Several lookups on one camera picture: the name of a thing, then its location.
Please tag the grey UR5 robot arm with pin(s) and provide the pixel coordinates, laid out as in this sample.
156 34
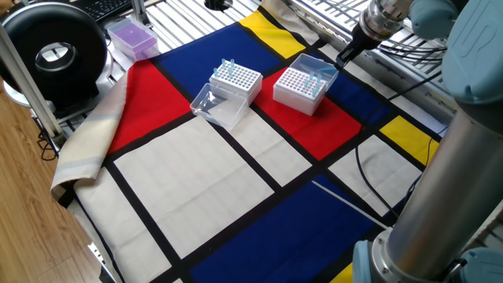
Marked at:
452 177

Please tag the aluminium frame post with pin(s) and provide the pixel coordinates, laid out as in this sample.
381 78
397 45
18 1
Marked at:
139 12
27 86

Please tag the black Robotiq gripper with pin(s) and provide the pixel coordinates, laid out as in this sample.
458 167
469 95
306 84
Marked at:
363 40

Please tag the purple pipette tip box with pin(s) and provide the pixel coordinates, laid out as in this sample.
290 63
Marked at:
133 39

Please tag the Mondrian pattern colour-block tablecloth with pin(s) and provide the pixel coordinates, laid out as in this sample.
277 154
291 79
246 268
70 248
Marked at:
196 184

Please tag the white pipette tip box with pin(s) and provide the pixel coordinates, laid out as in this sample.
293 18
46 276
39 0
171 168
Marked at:
251 88
294 100

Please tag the black round cap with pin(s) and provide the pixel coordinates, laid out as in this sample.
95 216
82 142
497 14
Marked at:
218 4

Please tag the white table edge bracket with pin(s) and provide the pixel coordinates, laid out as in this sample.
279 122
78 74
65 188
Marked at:
97 254

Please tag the black computer keyboard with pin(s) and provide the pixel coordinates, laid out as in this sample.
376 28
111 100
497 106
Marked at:
106 8

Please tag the silver wrist coupling flange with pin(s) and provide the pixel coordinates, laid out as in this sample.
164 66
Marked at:
381 19

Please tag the grey aluminium table rail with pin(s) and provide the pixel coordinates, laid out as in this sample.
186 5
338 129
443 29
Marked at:
385 70

